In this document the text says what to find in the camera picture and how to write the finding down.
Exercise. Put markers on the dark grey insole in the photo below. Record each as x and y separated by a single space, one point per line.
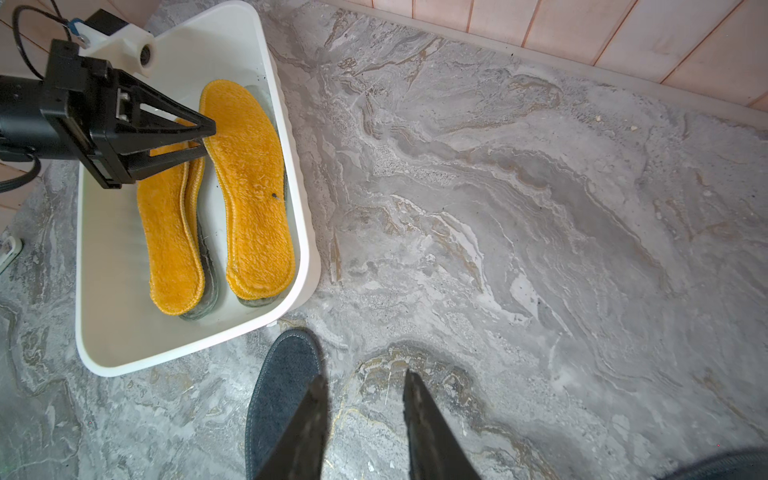
735 465
292 363

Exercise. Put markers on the yellow insole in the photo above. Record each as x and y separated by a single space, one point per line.
195 176
221 102
176 275

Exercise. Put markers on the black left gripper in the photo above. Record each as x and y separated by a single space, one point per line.
72 114

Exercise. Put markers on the pale green mesh insole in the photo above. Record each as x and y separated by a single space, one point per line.
264 260
211 284

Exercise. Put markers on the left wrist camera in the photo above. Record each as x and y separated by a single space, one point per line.
126 46

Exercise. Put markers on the white plastic storage box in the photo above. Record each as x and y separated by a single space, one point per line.
118 328

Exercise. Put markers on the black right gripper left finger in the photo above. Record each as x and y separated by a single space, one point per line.
299 454

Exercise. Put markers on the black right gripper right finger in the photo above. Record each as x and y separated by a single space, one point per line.
434 452

